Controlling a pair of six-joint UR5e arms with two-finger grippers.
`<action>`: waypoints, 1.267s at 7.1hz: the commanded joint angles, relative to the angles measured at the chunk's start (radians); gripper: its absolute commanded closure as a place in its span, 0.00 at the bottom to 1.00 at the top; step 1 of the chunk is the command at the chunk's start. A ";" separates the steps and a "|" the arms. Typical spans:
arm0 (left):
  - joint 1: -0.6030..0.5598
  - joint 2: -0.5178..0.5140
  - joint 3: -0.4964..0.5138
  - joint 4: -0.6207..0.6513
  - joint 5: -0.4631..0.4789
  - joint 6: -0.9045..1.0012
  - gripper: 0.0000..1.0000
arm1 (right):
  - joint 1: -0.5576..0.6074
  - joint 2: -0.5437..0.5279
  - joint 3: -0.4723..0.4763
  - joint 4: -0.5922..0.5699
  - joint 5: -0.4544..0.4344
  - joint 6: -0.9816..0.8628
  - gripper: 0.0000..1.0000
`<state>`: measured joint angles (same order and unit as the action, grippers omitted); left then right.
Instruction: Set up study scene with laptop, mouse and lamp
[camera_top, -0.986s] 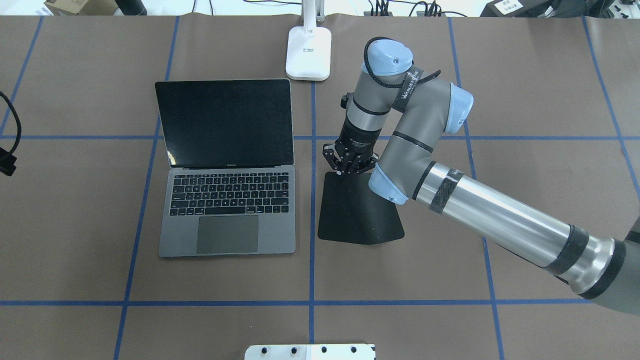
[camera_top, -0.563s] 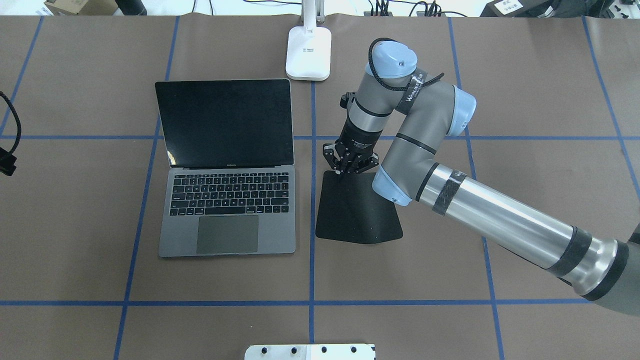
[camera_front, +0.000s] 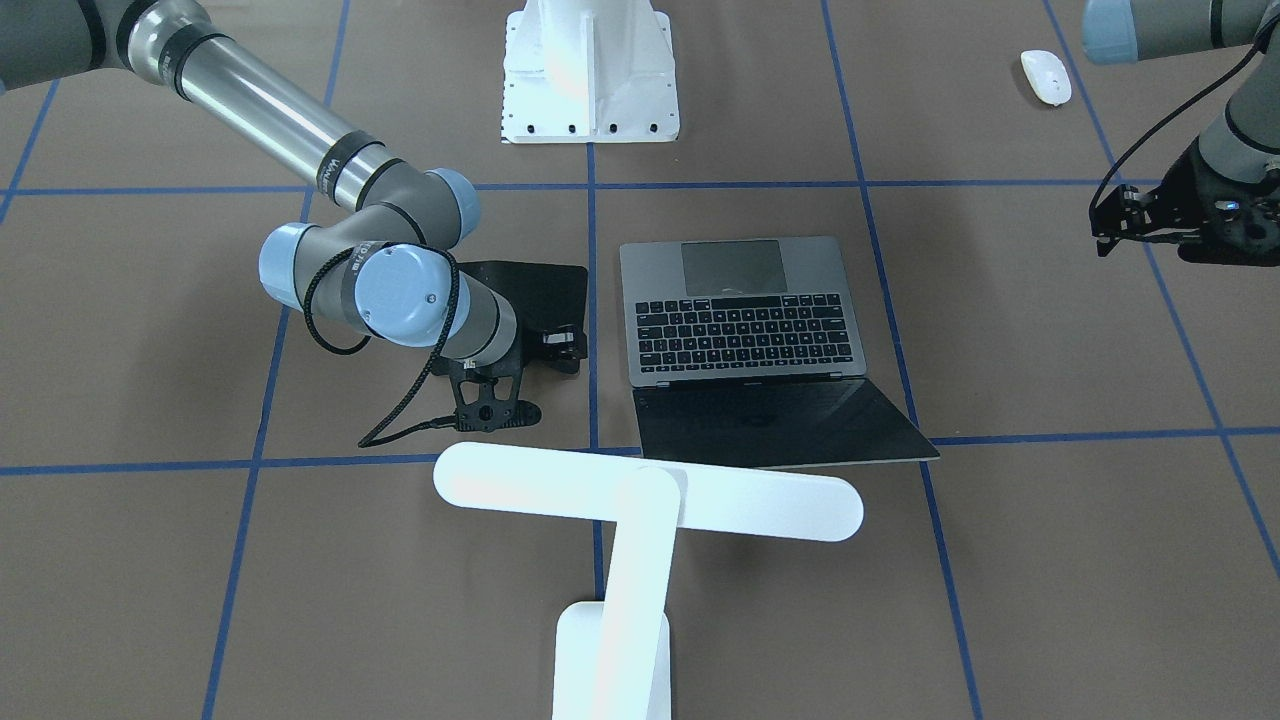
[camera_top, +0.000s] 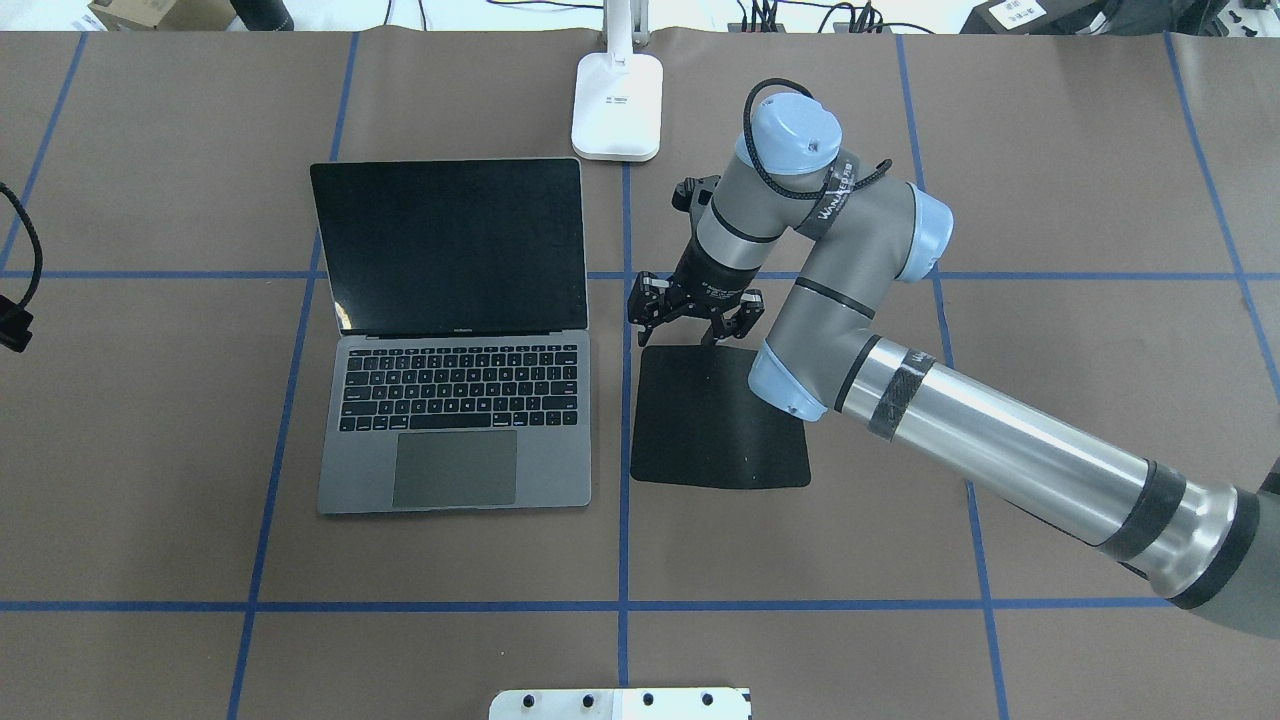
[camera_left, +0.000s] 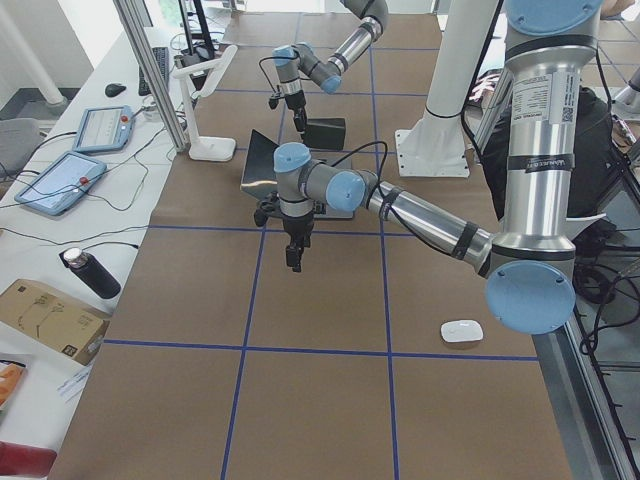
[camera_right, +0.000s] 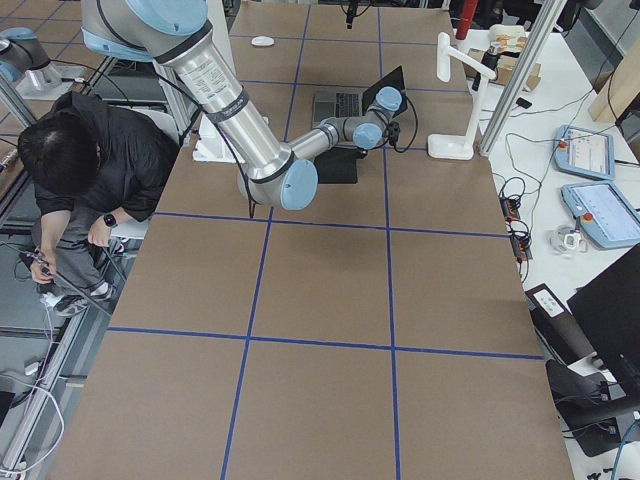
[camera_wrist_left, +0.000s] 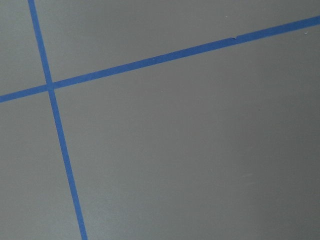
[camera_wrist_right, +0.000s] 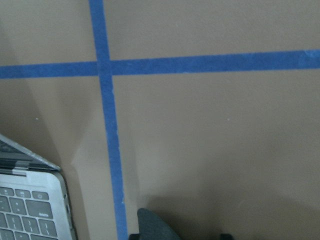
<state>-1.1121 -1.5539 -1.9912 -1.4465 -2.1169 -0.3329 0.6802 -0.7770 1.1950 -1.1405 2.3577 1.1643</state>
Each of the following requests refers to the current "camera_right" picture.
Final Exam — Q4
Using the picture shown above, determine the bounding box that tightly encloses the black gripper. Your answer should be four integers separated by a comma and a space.
383, 121, 400, 147

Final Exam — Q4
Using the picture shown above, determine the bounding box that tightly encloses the grey laptop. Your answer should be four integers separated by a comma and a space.
312, 66, 408, 127

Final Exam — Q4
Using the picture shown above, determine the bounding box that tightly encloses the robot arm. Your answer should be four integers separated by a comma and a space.
81, 1, 402, 210
1, 27, 62, 92

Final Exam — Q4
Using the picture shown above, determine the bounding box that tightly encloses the white computer mouse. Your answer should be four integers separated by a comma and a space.
251, 36, 275, 48

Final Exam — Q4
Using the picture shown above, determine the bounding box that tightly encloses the cardboard box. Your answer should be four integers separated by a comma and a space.
468, 48, 541, 92

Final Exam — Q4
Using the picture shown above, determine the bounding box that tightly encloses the blue teach pendant far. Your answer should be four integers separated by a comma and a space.
553, 124, 615, 180

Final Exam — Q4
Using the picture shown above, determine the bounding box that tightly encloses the blue teach pendant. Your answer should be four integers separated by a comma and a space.
560, 181, 639, 250
553, 124, 615, 180

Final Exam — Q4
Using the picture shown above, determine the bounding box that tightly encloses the blue teach pendant near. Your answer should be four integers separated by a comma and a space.
560, 181, 639, 250

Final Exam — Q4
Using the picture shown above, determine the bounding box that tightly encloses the black monitor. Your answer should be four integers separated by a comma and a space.
568, 251, 639, 390

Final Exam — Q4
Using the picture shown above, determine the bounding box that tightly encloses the seated person in black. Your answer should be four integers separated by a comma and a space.
17, 91, 179, 316

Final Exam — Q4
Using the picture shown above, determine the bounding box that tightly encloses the black camera on stand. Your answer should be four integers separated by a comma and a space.
345, 0, 359, 30

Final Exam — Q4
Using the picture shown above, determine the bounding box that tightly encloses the aluminium frame post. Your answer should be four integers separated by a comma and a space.
479, 0, 567, 157

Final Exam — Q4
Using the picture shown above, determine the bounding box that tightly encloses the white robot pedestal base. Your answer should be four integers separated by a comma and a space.
192, 115, 244, 164

